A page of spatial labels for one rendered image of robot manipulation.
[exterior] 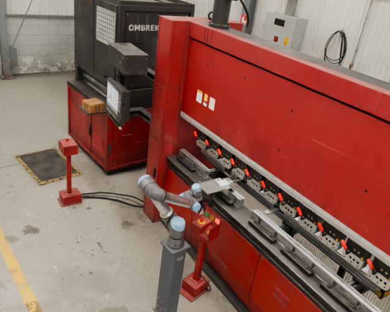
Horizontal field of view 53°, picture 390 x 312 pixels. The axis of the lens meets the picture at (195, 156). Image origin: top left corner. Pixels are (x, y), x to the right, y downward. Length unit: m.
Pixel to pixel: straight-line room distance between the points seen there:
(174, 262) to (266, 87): 1.55
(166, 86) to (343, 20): 4.59
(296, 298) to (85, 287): 1.92
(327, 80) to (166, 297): 2.15
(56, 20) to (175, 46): 6.11
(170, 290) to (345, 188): 1.65
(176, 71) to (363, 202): 2.17
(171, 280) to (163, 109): 1.68
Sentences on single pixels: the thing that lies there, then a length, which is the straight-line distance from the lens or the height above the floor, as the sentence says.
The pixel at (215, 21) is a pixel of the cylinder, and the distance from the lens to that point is 3.69.
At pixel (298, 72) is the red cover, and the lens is 2.83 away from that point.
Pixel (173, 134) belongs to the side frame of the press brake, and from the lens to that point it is 4.18.
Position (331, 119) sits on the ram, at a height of 2.02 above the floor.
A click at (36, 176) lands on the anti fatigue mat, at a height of 0.02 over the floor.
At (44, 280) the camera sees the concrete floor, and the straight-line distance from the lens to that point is 4.05.
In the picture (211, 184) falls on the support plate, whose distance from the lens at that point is 3.61.
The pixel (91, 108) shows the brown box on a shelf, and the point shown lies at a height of 1.05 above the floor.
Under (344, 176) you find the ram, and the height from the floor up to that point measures 1.71.
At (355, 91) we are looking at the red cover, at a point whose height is 2.25.
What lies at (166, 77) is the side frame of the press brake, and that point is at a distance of 3.89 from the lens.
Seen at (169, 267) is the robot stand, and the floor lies 0.60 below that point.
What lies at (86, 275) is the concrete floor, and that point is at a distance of 4.06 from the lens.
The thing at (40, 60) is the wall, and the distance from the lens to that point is 9.77.
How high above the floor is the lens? 2.84
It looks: 27 degrees down
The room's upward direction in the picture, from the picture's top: 8 degrees clockwise
